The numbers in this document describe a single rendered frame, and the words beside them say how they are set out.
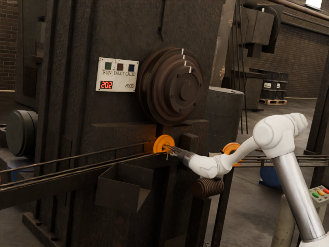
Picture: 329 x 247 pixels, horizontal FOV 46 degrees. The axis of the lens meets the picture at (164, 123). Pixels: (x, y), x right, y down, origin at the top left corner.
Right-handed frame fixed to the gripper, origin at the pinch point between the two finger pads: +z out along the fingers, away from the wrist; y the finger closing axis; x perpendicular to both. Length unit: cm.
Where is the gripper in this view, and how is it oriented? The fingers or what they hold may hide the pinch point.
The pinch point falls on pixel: (164, 145)
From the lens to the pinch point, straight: 241.6
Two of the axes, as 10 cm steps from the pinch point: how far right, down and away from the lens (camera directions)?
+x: 2.0, -9.5, -2.6
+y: 7.3, -0.3, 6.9
